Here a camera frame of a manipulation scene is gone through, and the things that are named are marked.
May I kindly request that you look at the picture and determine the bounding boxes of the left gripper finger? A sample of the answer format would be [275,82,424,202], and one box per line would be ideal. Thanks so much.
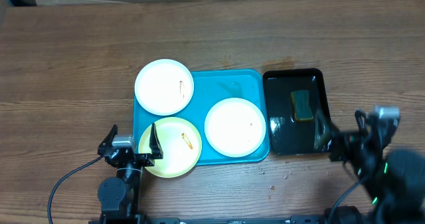
[149,123,163,160]
[98,124,118,155]

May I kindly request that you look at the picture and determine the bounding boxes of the yellow plate with food scrap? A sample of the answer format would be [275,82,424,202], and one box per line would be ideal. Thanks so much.
[146,117,202,178]

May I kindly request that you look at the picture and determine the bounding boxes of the green yellow sponge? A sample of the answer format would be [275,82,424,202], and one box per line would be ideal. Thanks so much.
[290,90,313,122]

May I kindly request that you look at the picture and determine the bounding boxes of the white plate with crumbs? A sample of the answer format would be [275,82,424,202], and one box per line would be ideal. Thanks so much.
[205,98,266,158]

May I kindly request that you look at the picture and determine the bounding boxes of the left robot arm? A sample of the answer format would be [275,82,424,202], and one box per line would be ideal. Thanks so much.
[98,124,163,223]

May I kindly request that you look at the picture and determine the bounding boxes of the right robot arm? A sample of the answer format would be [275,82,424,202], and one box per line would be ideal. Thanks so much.
[315,106,424,223]

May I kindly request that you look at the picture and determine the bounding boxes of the black rectangular water tray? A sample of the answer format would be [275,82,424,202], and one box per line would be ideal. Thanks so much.
[263,68,331,156]

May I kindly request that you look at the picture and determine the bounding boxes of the teal plastic tray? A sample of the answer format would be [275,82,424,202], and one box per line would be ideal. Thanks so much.
[133,69,270,166]

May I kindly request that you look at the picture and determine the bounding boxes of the orange food scrap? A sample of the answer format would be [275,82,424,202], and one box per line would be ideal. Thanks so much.
[181,133,193,150]

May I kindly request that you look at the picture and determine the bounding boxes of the white plate with red stain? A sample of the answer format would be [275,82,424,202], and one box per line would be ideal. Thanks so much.
[134,59,195,116]

